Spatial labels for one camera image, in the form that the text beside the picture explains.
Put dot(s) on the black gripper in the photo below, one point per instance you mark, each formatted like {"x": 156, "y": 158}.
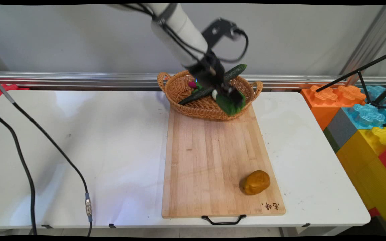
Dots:
{"x": 206, "y": 68}

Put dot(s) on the green bell pepper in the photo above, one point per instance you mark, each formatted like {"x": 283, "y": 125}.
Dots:
{"x": 230, "y": 106}

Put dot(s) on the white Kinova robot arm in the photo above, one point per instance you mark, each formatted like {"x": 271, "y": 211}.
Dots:
{"x": 179, "y": 30}

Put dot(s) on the long dark green cucumber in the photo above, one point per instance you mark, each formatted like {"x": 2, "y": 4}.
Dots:
{"x": 196, "y": 95}

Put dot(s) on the magenta radish with green leaves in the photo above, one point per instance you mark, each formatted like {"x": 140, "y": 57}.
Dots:
{"x": 194, "y": 84}

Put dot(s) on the orange-brown potato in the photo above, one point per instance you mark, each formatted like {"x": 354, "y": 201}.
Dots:
{"x": 256, "y": 182}

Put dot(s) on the orange giant building block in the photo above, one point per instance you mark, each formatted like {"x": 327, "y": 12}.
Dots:
{"x": 327, "y": 103}

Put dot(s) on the grey giant building block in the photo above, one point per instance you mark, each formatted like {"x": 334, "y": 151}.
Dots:
{"x": 340, "y": 129}

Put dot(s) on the black tripod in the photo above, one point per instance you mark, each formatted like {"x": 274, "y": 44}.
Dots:
{"x": 364, "y": 75}

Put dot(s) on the light blue giant building block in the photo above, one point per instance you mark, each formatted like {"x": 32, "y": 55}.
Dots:
{"x": 377, "y": 92}
{"x": 367, "y": 115}

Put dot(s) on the yellow giant building block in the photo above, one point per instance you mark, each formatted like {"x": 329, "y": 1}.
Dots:
{"x": 367, "y": 167}

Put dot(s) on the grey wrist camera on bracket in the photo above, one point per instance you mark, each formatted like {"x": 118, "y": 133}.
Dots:
{"x": 220, "y": 30}

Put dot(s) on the horizontal aluminium rail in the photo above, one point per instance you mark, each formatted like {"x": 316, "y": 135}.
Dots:
{"x": 79, "y": 80}

